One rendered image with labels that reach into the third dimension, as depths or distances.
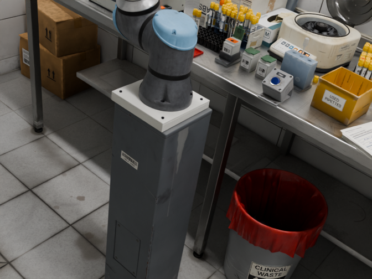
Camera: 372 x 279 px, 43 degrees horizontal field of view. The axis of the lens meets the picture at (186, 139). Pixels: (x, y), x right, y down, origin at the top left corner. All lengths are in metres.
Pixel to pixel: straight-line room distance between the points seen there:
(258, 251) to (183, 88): 0.76
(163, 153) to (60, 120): 1.57
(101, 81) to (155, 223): 1.32
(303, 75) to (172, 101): 0.48
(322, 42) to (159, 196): 0.76
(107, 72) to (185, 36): 1.55
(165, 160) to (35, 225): 1.01
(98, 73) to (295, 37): 1.31
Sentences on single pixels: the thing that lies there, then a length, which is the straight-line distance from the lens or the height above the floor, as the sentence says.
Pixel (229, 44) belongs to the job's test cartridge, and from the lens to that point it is 1.59.
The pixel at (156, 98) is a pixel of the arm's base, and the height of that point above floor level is 0.93.
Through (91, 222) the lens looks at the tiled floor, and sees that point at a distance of 2.17.
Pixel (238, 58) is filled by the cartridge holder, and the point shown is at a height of 0.89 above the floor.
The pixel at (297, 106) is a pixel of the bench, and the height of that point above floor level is 0.88.
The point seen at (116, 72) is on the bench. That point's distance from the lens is 2.72.
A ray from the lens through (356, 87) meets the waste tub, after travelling 1.56.
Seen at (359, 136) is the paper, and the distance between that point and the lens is 1.40.
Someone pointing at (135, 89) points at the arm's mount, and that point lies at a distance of 1.34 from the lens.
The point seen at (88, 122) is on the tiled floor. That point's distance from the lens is 2.76.
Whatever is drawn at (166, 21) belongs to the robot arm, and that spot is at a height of 1.13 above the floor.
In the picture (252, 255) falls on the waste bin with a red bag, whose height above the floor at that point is 0.26.
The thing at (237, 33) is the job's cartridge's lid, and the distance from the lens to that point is 1.63.
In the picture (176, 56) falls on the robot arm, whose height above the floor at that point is 1.06.
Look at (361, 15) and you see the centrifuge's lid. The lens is 1.93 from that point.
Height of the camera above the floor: 1.59
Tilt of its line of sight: 36 degrees down
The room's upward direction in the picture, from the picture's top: 10 degrees clockwise
